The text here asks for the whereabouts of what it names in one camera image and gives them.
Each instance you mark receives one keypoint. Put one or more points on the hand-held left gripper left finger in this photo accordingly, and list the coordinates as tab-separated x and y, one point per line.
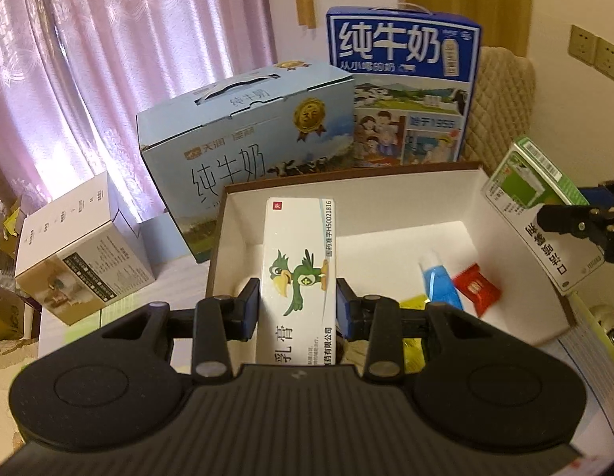
250	307

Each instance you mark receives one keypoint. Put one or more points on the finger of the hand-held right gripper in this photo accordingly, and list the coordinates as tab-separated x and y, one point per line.
569	220
602	193

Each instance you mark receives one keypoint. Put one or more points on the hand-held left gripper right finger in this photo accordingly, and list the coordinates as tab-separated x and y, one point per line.
342	307

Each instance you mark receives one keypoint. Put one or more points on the green and white box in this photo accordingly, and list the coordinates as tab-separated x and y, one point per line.
525	193

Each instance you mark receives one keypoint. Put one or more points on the white box with parrot print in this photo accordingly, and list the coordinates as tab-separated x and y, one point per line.
297	238

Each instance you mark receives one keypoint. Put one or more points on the blue and white packet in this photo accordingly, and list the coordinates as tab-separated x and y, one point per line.
438	282

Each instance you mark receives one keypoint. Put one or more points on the white-lined brown cardboard box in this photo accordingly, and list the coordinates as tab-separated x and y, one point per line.
386	203

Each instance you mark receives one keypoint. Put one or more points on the red candy packet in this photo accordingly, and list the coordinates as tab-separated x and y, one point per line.
478	287

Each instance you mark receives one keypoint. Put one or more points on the yellow snack packet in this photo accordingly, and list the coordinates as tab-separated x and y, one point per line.
415	303

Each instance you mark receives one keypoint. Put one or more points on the checkered bed sheet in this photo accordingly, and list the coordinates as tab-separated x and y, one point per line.
163	258

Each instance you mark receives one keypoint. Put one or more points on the green-rimmed white container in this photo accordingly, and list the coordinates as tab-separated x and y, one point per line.
607	325

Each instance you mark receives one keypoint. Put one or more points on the beige quilted headboard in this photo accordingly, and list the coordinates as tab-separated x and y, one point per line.
505	99

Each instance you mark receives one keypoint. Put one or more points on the white printed box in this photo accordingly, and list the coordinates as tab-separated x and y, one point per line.
597	372

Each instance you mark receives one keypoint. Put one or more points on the light blue milk carton box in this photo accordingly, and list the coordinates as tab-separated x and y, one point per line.
227	124

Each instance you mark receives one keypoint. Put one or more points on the white cardboard box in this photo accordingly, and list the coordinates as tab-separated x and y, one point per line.
73	223

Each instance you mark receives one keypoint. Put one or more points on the dark blue milk carton box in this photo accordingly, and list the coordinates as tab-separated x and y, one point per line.
396	44

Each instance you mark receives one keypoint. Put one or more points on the crumpled yellow packaging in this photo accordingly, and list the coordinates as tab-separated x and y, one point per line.
4	238

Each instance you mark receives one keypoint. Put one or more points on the pink patterned curtain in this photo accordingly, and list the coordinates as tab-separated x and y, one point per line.
113	34

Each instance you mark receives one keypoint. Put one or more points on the beige wall socket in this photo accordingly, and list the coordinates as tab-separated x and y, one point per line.
583	43
609	59

